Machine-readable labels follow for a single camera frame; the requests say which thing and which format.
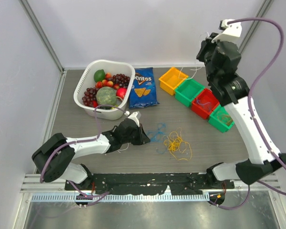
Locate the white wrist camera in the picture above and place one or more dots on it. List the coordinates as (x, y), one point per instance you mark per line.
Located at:
(231, 31)
(135, 116)

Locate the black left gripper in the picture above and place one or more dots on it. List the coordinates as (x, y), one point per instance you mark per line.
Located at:
(143, 138)

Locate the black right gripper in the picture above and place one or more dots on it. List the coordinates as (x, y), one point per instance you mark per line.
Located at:
(206, 45)

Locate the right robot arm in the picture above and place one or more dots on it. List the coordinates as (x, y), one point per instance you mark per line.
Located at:
(221, 58)

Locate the lower purple grape bunch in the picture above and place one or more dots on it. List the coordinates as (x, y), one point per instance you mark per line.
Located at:
(89, 98)

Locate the purple grape bunch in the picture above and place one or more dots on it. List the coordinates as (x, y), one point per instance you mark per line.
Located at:
(120, 80)
(89, 98)

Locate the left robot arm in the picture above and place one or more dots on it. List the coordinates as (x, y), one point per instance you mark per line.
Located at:
(54, 158)

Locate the white slotted cable duct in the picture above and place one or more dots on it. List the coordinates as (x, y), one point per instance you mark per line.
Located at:
(75, 197)

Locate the green plastic bin far right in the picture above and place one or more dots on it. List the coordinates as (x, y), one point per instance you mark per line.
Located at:
(220, 119)

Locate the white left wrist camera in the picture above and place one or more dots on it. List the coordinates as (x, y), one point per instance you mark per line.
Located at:
(135, 116)

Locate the green lime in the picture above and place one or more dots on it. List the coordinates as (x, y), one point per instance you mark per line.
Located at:
(99, 75)

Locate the white fruit basket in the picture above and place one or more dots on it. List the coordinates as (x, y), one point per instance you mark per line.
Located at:
(87, 81)

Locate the peaches in basket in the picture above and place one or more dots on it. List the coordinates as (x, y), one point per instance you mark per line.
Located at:
(107, 82)

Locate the green plastic bin near yellow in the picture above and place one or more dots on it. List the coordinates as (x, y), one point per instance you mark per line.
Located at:
(187, 91)

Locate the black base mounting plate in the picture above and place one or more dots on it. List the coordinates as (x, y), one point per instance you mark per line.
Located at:
(151, 183)

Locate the blue Doritos chip bag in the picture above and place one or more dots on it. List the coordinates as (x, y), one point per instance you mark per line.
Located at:
(143, 91)

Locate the small watermelon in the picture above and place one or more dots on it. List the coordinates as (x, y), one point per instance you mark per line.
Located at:
(106, 96)

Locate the upper purple grape bunch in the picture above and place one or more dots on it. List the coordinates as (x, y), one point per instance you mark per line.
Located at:
(120, 80)

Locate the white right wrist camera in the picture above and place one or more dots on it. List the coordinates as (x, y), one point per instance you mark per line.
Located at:
(231, 31)

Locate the red plastic bin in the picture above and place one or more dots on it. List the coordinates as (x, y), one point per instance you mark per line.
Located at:
(204, 104)

